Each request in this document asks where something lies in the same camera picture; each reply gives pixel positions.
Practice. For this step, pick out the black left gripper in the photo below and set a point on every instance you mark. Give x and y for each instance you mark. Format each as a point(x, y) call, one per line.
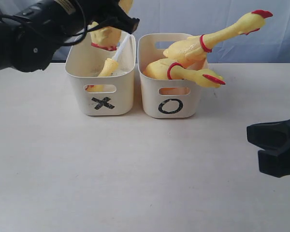
point(108, 13)

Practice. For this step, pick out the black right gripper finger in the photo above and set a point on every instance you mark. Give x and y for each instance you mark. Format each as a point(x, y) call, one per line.
point(273, 138)
point(275, 163)

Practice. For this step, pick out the detached yellow rubber chicken head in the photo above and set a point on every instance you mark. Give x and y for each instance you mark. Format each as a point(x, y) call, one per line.
point(110, 65)

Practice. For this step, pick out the whole yellow rubber chicken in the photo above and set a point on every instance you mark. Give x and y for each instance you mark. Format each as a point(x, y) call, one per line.
point(195, 48)
point(169, 69)

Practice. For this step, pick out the small white squeaker tube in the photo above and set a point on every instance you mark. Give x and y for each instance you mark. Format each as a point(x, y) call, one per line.
point(121, 47)

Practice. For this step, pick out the cream bin with X mark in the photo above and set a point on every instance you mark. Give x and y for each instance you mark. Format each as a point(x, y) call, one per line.
point(110, 95)

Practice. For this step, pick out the headless yellow rubber chicken body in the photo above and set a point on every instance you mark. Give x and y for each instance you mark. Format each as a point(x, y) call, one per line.
point(107, 38)

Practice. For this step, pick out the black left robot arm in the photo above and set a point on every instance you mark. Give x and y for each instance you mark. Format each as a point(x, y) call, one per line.
point(30, 38)

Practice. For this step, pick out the cream bin with O mark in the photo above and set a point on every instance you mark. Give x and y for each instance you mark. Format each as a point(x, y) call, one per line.
point(162, 98)

